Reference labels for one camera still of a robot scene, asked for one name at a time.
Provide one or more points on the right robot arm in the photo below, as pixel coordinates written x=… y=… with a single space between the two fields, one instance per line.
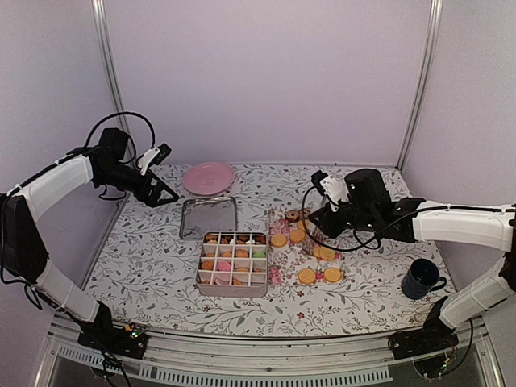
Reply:
x=362 y=203

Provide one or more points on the silver tin lid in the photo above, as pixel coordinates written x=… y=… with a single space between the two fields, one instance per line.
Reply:
x=199 y=216

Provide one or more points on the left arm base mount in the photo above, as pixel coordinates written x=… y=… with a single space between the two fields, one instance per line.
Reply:
x=113 y=340

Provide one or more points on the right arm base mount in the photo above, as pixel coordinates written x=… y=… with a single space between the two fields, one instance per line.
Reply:
x=435 y=351

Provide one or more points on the left aluminium frame post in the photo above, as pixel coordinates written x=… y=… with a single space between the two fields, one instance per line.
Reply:
x=107 y=54

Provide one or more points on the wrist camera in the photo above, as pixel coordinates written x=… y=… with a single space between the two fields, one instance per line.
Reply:
x=334 y=191
x=153 y=156

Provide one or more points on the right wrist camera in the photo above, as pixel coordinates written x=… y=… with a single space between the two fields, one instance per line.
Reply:
x=334 y=191

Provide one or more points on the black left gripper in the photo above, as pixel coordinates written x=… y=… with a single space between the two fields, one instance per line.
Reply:
x=151 y=198

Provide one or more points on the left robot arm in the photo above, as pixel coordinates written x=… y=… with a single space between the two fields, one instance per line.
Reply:
x=32 y=256

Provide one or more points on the pink divided cookie tin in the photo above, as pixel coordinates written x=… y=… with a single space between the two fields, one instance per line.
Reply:
x=249 y=277

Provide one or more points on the chocolate sprinkle donut cookie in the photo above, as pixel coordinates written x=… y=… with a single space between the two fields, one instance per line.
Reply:
x=292 y=216

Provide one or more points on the pink plate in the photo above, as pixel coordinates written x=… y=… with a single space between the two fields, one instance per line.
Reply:
x=209 y=179

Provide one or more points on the aluminium frame post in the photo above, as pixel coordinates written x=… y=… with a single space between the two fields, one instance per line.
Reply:
x=107 y=54
x=430 y=45

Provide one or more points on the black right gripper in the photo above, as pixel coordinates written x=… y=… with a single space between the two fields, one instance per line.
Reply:
x=326 y=223

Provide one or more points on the metal tongs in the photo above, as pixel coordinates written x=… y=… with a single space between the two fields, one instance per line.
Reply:
x=310 y=245

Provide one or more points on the front aluminium rail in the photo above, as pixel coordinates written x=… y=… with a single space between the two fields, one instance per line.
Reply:
x=175 y=358

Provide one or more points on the right aluminium frame post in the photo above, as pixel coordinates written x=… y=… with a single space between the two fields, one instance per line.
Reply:
x=430 y=45

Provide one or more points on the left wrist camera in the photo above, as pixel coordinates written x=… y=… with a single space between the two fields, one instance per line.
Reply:
x=153 y=156

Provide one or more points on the floral cookie tray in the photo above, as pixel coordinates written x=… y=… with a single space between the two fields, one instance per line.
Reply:
x=294 y=258

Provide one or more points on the small swirl butter cookie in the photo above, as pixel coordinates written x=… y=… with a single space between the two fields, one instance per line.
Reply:
x=240 y=253

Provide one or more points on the dark blue mug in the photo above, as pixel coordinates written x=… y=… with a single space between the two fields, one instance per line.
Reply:
x=421 y=278

